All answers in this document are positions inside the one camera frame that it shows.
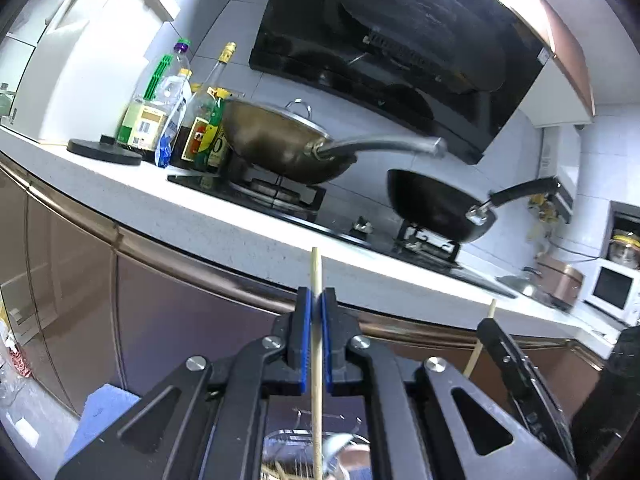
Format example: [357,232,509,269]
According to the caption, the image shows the yellow gas valves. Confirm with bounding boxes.
[530,195,558,222]

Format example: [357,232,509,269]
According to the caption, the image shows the steel pot lid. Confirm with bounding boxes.
[497,267,543,297]

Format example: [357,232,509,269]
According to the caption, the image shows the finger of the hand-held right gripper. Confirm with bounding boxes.
[476,317,533,411]

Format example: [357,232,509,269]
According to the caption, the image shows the black range hood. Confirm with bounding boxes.
[248,0,551,165]

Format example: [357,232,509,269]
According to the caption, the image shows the pink rice cooker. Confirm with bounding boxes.
[537,252,586,308]

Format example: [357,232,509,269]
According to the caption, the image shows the blue and white pouch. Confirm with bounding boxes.
[155,69,193,168]

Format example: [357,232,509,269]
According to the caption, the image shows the steel wok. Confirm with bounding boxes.
[220,99,447,185]

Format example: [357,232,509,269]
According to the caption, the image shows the white microwave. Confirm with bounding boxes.
[584,259,640,326]

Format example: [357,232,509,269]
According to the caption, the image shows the white water heater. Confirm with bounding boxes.
[540,125,576,226]

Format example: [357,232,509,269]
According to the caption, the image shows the tall dark sauce bottle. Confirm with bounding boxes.
[170,42,237,170]

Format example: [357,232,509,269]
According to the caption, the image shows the white spoon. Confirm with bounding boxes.
[322,432,353,476]

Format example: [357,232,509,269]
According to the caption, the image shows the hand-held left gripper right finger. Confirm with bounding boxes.
[321,286,576,480]

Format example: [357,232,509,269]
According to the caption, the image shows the light bamboo chopstick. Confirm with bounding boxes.
[311,246,325,480]
[462,298,497,378]

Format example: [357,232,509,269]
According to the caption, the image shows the black frying pan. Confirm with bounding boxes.
[386,169,561,243]

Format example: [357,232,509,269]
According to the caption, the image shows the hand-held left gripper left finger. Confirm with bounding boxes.
[55,286,313,480]

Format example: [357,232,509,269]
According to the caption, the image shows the glass wok lid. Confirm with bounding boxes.
[225,97,331,141]

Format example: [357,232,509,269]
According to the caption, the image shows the blue towel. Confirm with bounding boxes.
[62,384,143,461]

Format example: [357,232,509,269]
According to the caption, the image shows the green sauce bottle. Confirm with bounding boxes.
[195,89,231,173]

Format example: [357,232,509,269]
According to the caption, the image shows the white plastic bag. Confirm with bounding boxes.
[0,295,33,406]

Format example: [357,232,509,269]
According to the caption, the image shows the black round disc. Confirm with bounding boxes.
[66,135,142,166]

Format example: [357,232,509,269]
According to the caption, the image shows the white lidded box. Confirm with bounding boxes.
[0,0,181,143]

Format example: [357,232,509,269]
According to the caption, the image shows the wire utensil holder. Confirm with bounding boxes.
[260,407,373,480]

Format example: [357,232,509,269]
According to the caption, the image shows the black gas stove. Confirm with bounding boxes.
[167,160,518,298]

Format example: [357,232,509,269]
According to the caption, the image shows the recessed wall shelf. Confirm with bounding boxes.
[609,201,640,268]

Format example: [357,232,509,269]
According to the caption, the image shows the black power cable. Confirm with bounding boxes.
[550,237,601,262]

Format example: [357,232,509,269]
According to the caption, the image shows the clear cooking oil bottle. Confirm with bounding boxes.
[116,39,193,153]

